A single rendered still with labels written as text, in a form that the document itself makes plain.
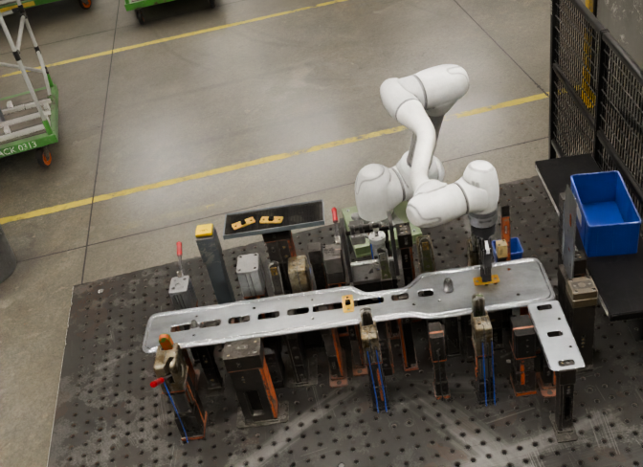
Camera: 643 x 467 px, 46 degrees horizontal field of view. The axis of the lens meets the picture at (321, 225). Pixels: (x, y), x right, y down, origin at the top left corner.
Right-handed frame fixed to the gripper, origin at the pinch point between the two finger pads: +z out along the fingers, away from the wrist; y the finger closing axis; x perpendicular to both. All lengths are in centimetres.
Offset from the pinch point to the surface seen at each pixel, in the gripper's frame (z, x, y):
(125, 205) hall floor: 105, -202, -243
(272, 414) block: 32, -78, 21
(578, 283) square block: 0.2, 26.5, 12.3
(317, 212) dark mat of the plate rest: -10, -54, -33
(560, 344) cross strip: 6.1, 15.7, 31.2
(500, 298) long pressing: 6.0, 3.2, 7.5
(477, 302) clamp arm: -3.2, -5.9, 18.0
